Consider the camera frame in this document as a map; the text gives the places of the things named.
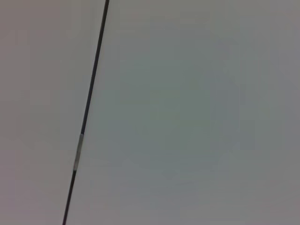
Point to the silver seam clip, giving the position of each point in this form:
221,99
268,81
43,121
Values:
78,152

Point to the black wall seam strip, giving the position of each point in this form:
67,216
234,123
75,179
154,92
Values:
93,70

